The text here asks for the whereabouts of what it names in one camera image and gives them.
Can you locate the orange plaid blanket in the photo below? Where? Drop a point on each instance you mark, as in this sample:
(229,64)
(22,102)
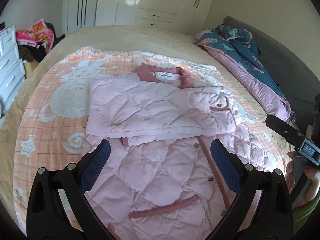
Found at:
(62,100)

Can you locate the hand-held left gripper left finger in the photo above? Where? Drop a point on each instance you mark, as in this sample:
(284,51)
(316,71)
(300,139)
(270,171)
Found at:
(96,165)

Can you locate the person's right forearm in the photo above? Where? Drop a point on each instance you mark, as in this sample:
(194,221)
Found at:
(306,212)

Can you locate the pink quilted jacket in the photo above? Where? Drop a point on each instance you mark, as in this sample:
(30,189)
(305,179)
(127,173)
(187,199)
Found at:
(150,110)

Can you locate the grey padded headboard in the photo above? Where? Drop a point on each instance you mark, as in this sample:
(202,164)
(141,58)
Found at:
(287,62)

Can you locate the person's right hand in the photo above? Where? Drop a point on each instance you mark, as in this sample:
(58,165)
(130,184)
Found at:
(290,168)

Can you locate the white wardrobe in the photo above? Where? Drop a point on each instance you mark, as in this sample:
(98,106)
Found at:
(155,0)

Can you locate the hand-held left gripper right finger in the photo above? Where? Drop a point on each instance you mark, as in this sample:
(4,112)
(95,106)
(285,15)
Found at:
(225,165)

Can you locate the white drawer chest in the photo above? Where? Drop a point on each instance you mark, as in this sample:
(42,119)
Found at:
(10,67)

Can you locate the dark clothes pile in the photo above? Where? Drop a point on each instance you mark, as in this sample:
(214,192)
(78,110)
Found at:
(30,53)

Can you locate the white door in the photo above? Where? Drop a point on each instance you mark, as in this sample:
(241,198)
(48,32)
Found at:
(72,17)

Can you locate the pink printed cloth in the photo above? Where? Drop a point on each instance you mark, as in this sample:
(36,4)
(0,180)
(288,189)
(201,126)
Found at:
(37,32)

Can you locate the bed with beige sheet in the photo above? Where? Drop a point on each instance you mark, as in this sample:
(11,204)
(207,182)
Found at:
(150,37)

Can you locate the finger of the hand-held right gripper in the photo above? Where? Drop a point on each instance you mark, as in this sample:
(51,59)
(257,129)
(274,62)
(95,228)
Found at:
(281,128)

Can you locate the blue floral quilt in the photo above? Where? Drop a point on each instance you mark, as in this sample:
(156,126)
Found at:
(237,47)

